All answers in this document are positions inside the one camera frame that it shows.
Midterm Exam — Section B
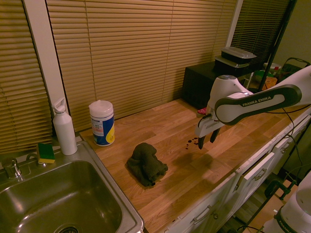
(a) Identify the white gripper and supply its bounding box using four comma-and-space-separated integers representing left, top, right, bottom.
194, 114, 223, 150

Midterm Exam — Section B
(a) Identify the dark green towel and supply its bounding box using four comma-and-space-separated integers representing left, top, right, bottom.
125, 142, 169, 187

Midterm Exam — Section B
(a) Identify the dark liquid spill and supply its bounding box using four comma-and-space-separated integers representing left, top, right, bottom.
184, 137, 200, 149

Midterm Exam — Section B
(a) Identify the small pink object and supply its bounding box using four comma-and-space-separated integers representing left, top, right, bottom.
197, 104, 216, 119

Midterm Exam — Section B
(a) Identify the white drawer front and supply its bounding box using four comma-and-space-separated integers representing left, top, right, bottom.
242, 150, 277, 181

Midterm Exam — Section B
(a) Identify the black microwave box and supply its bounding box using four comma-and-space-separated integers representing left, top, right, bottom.
182, 62, 254, 110

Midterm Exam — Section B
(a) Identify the black food container clear lid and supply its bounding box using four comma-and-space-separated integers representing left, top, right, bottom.
220, 47, 258, 65
213, 55, 251, 74

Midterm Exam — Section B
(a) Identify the orange box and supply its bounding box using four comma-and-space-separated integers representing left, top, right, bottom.
264, 76, 278, 91

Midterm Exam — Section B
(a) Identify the black clamp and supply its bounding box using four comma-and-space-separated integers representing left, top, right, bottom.
264, 179, 297, 201

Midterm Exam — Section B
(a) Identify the white wipes canister blue label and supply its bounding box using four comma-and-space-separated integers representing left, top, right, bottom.
88, 99, 116, 147

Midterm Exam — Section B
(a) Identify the wide beige window blind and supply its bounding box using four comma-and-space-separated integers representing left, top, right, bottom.
45, 0, 238, 133

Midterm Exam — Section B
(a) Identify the dark shaded window blind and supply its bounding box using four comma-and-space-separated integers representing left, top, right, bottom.
230, 0, 291, 65

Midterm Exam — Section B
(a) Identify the white water bottle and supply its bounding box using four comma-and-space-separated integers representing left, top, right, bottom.
51, 97, 78, 156

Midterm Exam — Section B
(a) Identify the stainless steel sink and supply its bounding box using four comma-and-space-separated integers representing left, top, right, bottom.
0, 140, 145, 233

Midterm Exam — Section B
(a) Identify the green and yellow sponge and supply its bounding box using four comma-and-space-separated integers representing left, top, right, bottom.
36, 142, 55, 165

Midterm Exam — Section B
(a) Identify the narrow beige window blind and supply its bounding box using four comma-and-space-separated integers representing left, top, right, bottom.
0, 0, 53, 154

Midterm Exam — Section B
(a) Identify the metal cabinet door handle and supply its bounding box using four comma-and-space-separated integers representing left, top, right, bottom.
192, 205, 212, 224

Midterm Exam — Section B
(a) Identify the small metal drawer handle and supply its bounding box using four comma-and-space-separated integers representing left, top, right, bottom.
280, 142, 293, 154

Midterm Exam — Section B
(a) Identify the black cable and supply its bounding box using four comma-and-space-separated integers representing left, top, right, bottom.
281, 108, 311, 170

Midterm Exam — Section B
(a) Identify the black wire frame rack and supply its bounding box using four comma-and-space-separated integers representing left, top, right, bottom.
281, 57, 311, 83

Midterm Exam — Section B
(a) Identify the black camera stand pole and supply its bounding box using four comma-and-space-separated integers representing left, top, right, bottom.
257, 0, 298, 92

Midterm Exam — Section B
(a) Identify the metal faucet handle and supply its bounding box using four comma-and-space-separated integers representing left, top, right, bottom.
1, 157, 24, 181

